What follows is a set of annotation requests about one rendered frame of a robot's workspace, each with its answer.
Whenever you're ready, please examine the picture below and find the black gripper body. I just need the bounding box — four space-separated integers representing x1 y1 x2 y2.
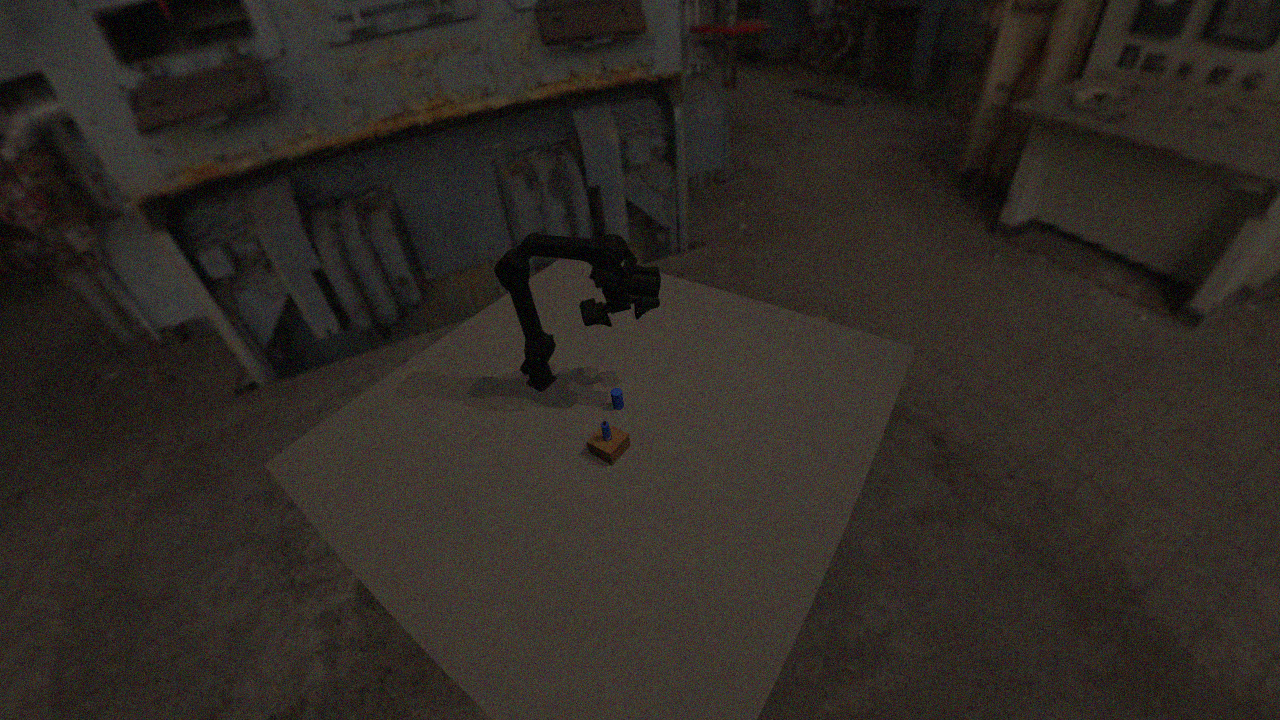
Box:
579 290 660 325

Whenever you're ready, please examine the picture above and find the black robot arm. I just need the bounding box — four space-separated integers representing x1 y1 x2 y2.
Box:
494 232 660 392

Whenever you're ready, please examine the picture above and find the tan wooden block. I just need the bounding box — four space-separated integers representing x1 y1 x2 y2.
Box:
586 425 630 465

